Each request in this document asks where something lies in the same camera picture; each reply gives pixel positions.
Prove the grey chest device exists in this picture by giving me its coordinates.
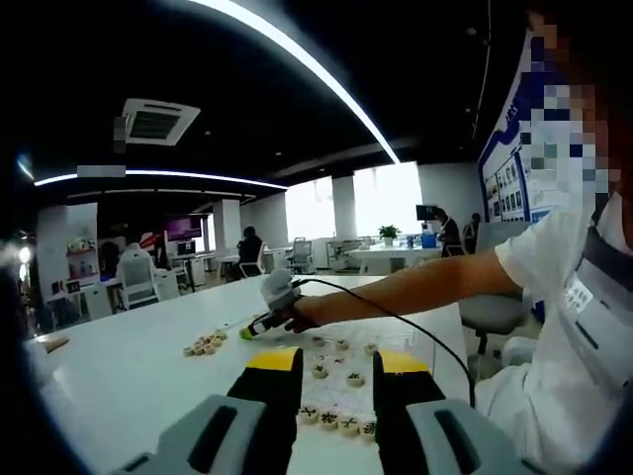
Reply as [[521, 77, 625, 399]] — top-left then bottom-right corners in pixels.
[[557, 225, 633, 395]]

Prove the purple wall screen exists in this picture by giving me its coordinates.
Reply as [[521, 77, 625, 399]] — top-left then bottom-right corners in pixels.
[[165, 215, 205, 242]]

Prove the thin ceiling light strip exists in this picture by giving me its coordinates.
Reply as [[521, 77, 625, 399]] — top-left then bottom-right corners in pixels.
[[33, 168, 289, 190]]

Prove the shelf of colourful items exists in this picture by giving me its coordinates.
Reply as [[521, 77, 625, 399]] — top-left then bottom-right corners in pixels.
[[65, 237, 100, 284]]

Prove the white office desk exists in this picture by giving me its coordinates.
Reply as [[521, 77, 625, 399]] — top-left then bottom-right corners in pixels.
[[345, 245, 444, 276]]

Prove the ceiling air conditioner vent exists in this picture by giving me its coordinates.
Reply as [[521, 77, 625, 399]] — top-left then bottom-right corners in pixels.
[[121, 97, 202, 147]]

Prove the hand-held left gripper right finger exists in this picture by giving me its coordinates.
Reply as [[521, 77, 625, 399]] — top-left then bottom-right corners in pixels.
[[371, 348, 543, 475]]

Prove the pile of chess pieces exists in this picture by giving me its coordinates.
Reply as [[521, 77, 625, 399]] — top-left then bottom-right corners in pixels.
[[182, 329, 229, 358]]

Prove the person's right hand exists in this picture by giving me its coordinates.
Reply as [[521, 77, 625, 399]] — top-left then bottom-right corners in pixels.
[[284, 298, 323, 334]]

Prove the white gaming chair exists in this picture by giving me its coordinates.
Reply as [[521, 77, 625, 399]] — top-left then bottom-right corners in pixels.
[[116, 248, 160, 311]]

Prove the set of placed chess pieces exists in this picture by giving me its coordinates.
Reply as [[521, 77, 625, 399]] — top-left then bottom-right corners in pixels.
[[296, 334, 383, 442]]

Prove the wide ceiling light strip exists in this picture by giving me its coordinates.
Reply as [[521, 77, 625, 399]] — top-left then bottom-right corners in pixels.
[[192, 0, 402, 165]]

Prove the grey office chair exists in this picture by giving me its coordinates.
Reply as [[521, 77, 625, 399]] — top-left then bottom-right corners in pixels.
[[457, 220, 538, 357]]

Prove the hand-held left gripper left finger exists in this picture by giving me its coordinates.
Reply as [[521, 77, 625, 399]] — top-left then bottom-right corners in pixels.
[[123, 345, 305, 475]]

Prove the white paper chessboard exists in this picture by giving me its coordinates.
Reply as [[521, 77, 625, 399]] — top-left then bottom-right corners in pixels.
[[296, 332, 436, 436]]

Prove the white mesh office chair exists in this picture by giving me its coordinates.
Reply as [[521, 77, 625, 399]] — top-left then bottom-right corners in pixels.
[[288, 236, 314, 274]]

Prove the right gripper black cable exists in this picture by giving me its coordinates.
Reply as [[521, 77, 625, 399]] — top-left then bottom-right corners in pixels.
[[291, 277, 477, 410]]

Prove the blue white wall poster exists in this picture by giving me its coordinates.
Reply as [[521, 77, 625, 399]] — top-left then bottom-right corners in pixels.
[[477, 29, 594, 227]]

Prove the person in white shirt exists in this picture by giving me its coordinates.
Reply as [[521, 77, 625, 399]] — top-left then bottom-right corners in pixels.
[[474, 197, 633, 475]]

